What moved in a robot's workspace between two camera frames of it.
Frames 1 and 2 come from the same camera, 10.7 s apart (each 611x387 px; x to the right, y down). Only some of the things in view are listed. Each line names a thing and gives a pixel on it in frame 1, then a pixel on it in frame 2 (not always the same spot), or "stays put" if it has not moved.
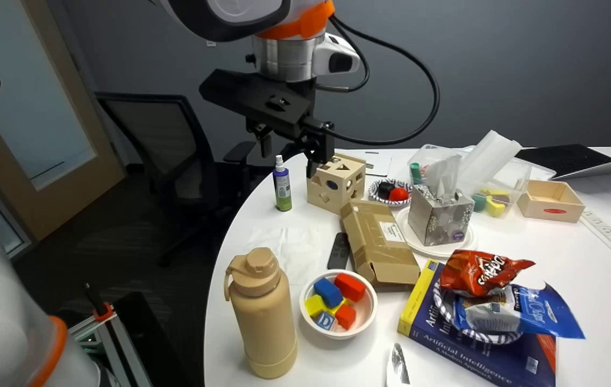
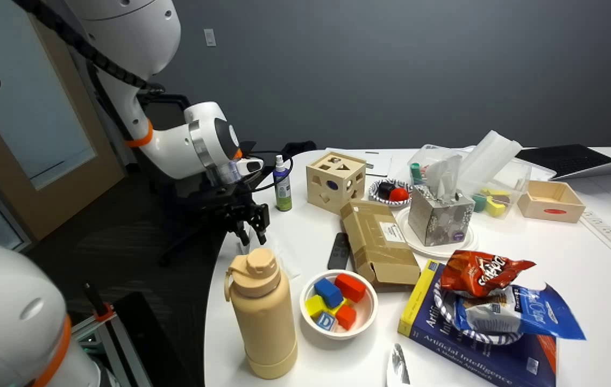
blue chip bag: (527, 359) stays put
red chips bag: (480, 274) stays put
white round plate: (434, 251) stays put
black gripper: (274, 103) → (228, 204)
